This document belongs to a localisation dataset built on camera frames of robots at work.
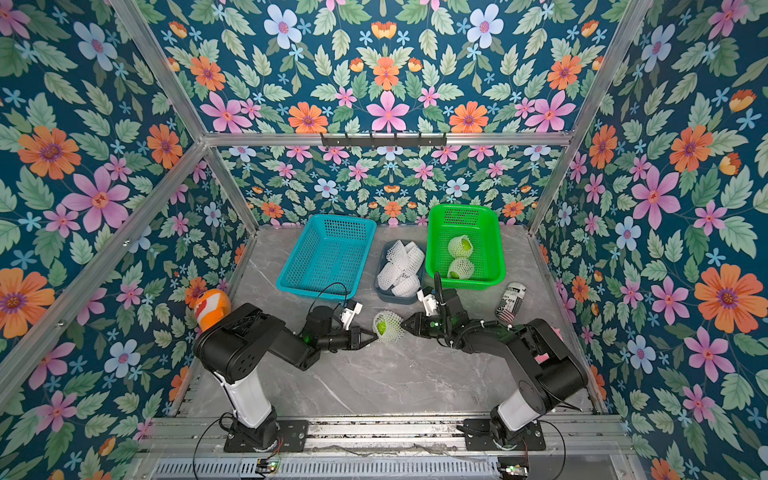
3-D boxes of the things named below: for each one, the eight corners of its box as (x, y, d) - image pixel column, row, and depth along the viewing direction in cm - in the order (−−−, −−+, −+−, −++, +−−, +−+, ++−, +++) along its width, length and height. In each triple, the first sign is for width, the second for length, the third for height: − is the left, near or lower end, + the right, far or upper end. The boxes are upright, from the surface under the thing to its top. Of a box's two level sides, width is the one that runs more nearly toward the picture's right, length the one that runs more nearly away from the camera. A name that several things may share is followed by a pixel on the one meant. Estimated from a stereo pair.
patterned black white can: (492, 315, 97) (494, 311, 94) (507, 283, 105) (509, 278, 102) (512, 325, 94) (514, 320, 92) (525, 291, 102) (528, 286, 100)
